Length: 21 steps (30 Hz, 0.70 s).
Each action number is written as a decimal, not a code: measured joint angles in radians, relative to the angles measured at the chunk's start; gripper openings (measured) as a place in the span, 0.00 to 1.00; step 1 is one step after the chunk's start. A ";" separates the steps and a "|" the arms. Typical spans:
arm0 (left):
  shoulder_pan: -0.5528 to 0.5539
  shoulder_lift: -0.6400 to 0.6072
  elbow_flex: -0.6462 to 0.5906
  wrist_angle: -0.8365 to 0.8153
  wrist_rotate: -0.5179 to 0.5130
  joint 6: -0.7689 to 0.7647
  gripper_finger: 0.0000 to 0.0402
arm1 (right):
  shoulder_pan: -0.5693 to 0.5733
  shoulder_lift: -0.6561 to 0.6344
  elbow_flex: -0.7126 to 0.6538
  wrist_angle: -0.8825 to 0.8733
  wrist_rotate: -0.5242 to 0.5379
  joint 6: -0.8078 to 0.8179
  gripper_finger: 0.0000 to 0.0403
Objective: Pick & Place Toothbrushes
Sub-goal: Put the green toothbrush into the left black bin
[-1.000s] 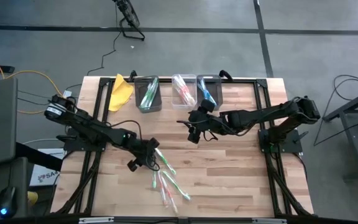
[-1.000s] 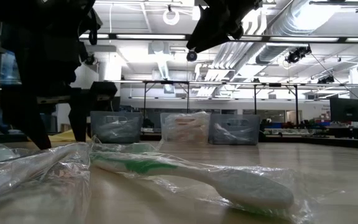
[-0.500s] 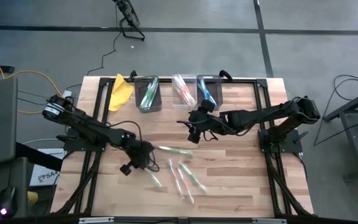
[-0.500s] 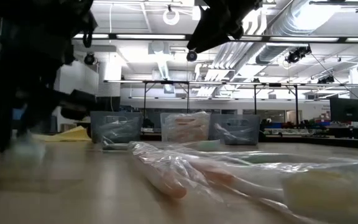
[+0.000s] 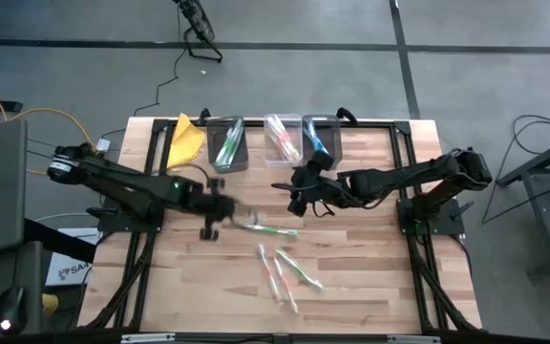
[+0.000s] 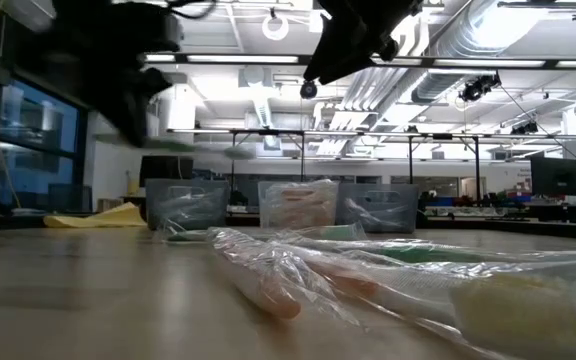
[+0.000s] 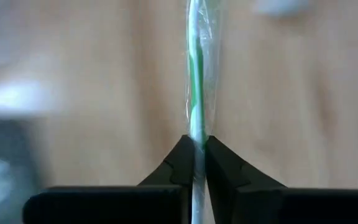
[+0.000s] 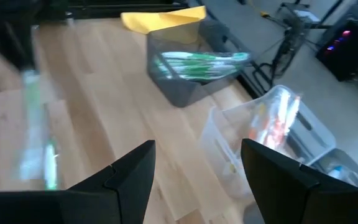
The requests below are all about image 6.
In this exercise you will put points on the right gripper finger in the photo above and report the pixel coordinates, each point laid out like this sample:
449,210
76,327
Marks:
348,70
330,52

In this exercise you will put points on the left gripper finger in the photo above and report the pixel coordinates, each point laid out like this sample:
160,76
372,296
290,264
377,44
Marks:
130,120
158,82

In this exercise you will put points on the blue toothbrush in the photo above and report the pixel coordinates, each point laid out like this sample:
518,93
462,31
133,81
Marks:
363,212

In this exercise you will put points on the black computer monitor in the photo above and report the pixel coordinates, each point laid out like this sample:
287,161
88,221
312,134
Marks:
557,176
165,172

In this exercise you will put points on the yellow bottle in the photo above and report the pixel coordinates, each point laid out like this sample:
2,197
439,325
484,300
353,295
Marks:
133,186

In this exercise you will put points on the brown cardboard box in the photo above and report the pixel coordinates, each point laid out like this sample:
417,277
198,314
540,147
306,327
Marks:
109,204

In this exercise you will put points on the long ceiling light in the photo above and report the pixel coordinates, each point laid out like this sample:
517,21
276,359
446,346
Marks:
543,64
243,58

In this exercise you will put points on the dark grey plastic bin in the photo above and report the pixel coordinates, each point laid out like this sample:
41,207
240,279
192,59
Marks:
187,200

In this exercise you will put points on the yellow cloth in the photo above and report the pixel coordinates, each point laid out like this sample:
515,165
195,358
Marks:
98,217

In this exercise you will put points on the large dark window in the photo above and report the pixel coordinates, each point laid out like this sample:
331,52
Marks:
33,160

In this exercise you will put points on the right clear plastic bin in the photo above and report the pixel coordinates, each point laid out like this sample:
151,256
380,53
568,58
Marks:
378,207

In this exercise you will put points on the clear plastic bin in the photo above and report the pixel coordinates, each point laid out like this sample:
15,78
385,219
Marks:
298,205
378,207

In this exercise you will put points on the black ceiling camera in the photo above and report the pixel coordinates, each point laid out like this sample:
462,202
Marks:
308,90

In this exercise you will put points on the silver ventilation duct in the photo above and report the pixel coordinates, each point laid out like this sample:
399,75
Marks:
388,90

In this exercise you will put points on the black metal stand frame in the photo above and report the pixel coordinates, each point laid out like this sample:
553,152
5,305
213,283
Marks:
268,132
476,167

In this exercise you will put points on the black ceiling camera rig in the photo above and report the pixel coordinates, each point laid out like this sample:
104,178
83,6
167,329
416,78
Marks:
478,87

